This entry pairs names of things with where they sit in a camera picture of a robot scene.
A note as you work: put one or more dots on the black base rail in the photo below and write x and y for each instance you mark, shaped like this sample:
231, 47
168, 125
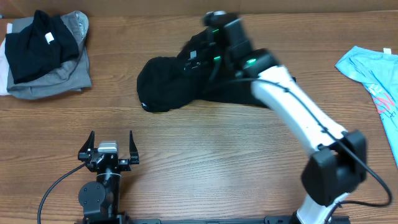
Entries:
284, 219

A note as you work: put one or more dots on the folded white shirt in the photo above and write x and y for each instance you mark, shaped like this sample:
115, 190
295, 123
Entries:
4, 70

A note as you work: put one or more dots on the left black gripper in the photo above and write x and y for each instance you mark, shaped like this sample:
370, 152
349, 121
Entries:
125, 164

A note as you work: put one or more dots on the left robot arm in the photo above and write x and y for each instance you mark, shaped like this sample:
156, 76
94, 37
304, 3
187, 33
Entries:
100, 198

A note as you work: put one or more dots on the black t-shirt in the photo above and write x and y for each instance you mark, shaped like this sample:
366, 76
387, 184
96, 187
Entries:
162, 85

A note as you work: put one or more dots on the folded black shirt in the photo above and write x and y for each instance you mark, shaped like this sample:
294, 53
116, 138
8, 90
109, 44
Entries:
39, 48

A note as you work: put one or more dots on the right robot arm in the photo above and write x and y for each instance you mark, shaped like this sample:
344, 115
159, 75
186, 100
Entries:
336, 158

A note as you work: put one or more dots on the folded grey shirt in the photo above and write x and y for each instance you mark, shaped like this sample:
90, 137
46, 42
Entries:
73, 75

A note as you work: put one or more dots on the light blue t-shirt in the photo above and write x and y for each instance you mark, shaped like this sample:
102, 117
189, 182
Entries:
377, 72

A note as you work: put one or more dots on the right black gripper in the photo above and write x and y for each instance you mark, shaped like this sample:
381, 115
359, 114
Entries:
193, 53

